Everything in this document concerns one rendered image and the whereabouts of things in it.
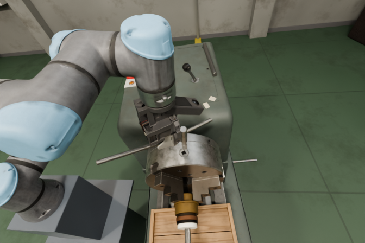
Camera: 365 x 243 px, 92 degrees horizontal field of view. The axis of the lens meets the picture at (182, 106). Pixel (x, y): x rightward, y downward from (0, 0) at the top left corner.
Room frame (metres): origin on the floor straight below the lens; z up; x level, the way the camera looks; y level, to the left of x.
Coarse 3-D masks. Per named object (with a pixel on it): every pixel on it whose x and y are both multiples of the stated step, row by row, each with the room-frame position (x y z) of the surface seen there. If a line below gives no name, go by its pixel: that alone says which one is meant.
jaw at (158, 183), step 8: (152, 168) 0.28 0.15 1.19; (160, 176) 0.24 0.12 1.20; (168, 176) 0.24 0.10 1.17; (176, 176) 0.25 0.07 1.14; (160, 184) 0.22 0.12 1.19; (168, 184) 0.22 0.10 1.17; (176, 184) 0.22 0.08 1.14; (168, 192) 0.20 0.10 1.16; (176, 192) 0.19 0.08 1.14; (176, 200) 0.17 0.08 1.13
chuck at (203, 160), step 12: (180, 144) 0.32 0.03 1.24; (192, 144) 0.32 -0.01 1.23; (204, 144) 0.32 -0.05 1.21; (156, 156) 0.31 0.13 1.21; (168, 156) 0.29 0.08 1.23; (180, 156) 0.28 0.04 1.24; (192, 156) 0.27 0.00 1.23; (204, 156) 0.27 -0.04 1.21; (216, 156) 0.29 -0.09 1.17; (168, 168) 0.25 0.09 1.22; (180, 168) 0.25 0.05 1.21; (192, 168) 0.24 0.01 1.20; (204, 168) 0.24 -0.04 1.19; (216, 168) 0.24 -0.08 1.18
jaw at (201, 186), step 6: (222, 174) 0.24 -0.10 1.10; (192, 180) 0.24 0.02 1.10; (198, 180) 0.23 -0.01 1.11; (204, 180) 0.23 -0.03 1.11; (210, 180) 0.22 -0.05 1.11; (216, 180) 0.22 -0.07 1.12; (192, 186) 0.22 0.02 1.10; (198, 186) 0.21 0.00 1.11; (204, 186) 0.21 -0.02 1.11; (210, 186) 0.20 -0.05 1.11; (216, 186) 0.20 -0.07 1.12; (198, 192) 0.19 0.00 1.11; (204, 192) 0.19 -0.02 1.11; (198, 198) 0.17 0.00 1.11
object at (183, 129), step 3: (183, 126) 0.30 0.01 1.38; (180, 129) 0.29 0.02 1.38; (183, 129) 0.29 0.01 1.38; (186, 129) 0.29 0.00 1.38; (180, 132) 0.28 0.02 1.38; (183, 132) 0.28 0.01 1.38; (186, 132) 0.28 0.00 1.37; (183, 135) 0.28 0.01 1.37; (186, 135) 0.28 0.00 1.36; (183, 138) 0.28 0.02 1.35; (186, 138) 0.28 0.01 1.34; (183, 141) 0.28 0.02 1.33; (186, 141) 0.28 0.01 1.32; (183, 144) 0.28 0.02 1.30; (186, 144) 0.29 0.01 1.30; (183, 147) 0.28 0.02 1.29; (186, 147) 0.29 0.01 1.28
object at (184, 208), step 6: (186, 198) 0.18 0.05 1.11; (192, 198) 0.18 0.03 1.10; (174, 204) 0.17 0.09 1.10; (180, 204) 0.16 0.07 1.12; (186, 204) 0.15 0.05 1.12; (192, 204) 0.15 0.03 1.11; (198, 204) 0.16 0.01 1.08; (180, 210) 0.14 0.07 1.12; (186, 210) 0.14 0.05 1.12; (192, 210) 0.13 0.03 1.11; (180, 216) 0.12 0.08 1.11; (186, 216) 0.12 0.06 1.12; (192, 216) 0.12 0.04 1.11; (180, 222) 0.11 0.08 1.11; (186, 222) 0.10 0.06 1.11
